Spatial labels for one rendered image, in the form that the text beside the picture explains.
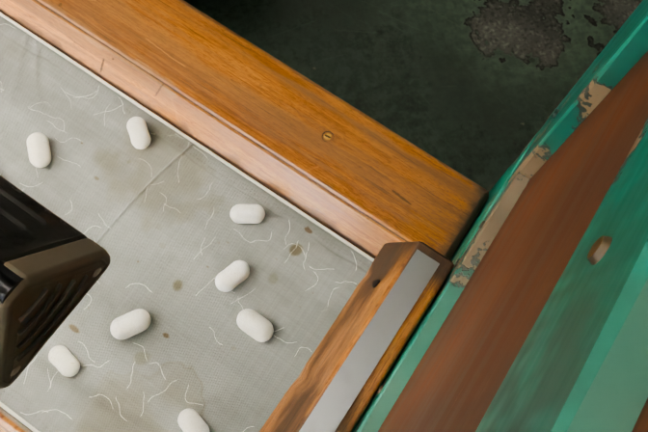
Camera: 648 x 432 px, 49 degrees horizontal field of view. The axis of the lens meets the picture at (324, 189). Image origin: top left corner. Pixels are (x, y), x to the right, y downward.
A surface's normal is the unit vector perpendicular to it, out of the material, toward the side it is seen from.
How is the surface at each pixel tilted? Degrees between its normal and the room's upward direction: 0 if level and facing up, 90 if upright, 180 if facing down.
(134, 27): 0
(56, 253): 58
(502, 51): 0
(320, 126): 0
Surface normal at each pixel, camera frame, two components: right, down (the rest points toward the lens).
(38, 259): 0.51, -0.84
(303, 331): 0.07, -0.36
